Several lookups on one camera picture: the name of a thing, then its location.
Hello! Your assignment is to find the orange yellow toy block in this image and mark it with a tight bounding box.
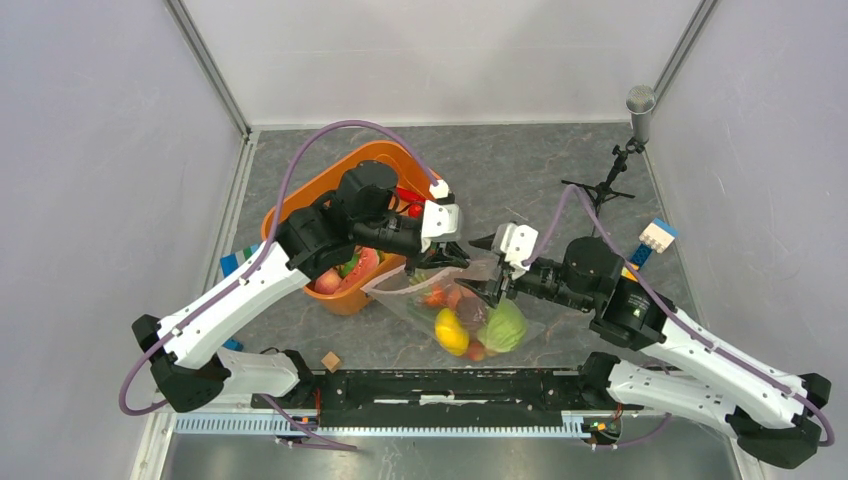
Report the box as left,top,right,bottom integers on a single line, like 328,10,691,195
622,244,654,282

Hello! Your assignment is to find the watermelon slice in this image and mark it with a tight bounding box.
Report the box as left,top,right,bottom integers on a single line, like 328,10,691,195
336,247,382,293

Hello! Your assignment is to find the orange carrot green top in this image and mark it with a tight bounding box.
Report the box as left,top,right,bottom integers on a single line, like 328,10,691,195
419,285,450,309

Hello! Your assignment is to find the peach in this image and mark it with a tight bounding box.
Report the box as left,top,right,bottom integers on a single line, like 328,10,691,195
313,268,343,295

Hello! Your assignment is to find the yellow mango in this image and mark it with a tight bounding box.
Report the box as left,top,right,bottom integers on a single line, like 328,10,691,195
434,308,470,356

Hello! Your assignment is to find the small wooden cube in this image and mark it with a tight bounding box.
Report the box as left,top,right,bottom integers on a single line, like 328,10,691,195
321,351,343,373

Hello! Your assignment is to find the red chili pepper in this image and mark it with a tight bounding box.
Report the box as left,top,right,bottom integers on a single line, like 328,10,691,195
395,187,426,218

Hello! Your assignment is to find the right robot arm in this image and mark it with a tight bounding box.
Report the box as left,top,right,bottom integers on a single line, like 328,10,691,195
467,224,835,469

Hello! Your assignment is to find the blue green white block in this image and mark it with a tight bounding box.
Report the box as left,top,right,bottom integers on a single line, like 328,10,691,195
219,244,261,278

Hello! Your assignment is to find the white blue toy block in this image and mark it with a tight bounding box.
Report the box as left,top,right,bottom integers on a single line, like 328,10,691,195
639,218,678,254

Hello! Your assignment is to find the clear zip top bag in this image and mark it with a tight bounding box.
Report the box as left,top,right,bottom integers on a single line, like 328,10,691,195
362,257,544,362

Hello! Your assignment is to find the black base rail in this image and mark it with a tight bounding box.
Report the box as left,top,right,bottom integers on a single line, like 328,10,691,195
275,368,618,428

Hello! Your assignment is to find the green round fruit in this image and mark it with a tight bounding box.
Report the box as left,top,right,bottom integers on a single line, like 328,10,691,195
476,299,529,353

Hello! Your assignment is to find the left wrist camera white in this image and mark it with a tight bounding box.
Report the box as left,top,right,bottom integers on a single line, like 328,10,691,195
420,179,462,253

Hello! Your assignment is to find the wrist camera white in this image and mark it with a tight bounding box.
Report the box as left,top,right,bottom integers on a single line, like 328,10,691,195
491,222,539,278
420,179,462,253

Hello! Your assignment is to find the dark purple plum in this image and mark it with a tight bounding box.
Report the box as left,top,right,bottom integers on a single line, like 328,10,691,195
455,296,488,334

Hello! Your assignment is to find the red blue toy block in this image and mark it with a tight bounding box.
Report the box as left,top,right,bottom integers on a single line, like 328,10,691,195
223,338,244,351

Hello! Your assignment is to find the microphone on tripod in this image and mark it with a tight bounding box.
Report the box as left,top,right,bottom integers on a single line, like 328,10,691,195
561,85,657,213

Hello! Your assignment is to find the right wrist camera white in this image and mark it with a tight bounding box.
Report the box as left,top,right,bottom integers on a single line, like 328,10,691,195
491,222,539,278

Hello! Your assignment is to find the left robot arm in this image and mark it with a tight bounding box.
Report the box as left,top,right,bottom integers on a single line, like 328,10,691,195
132,160,469,413

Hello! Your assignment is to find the orange plastic tub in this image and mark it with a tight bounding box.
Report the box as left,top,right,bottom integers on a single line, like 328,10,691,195
260,140,441,317

